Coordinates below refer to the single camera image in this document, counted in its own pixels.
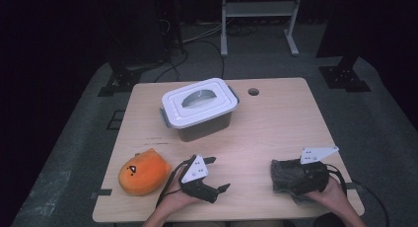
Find white metal stand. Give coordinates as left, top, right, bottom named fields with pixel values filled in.
left=220, top=0, right=304, bottom=58

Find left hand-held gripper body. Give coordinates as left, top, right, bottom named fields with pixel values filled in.
left=177, top=153, right=221, bottom=204

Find black equipment rack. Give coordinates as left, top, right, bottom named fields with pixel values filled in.
left=154, top=0, right=185, bottom=55

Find white floor cables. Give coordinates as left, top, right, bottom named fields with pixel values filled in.
left=181, top=22, right=225, bottom=44

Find person's legs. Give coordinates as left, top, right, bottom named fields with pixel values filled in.
left=171, top=220, right=285, bottom=227

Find orange plush toy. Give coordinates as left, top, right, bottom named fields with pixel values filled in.
left=117, top=147, right=173, bottom=196

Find person's left hand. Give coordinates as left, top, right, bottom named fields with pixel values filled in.
left=157, top=172, right=200, bottom=219

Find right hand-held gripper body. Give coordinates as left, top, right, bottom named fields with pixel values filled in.
left=290, top=145, right=340, bottom=195

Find clear grey storage box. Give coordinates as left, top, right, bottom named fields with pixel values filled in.
left=159, top=85, right=241, bottom=143

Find hand-held gripper cable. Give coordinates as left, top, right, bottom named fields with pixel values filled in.
left=323, top=162, right=391, bottom=227
left=156, top=156, right=197, bottom=208

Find tangled black floor cables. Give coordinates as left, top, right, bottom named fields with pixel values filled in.
left=226, top=23, right=259, bottom=38

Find left hand-held gripper cable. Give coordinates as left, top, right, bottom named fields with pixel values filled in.
left=156, top=156, right=197, bottom=208

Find black tape strip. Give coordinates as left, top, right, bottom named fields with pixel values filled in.
left=90, top=189, right=113, bottom=200
left=344, top=182, right=365, bottom=192

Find grey fuzzy cloth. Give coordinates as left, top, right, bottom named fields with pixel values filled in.
left=270, top=158, right=316, bottom=205

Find curved black floor cable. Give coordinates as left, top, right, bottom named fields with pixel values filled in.
left=181, top=38, right=227, bottom=80

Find black stand base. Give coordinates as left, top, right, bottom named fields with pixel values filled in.
left=318, top=54, right=373, bottom=94
left=97, top=60, right=143, bottom=98

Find right hand-held gripper cable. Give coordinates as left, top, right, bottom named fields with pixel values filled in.
left=323, top=162, right=391, bottom=227

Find person's right hand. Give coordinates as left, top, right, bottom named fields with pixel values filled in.
left=303, top=179, right=349, bottom=215

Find white storage box lid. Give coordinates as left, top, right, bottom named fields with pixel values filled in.
left=161, top=77, right=240, bottom=129

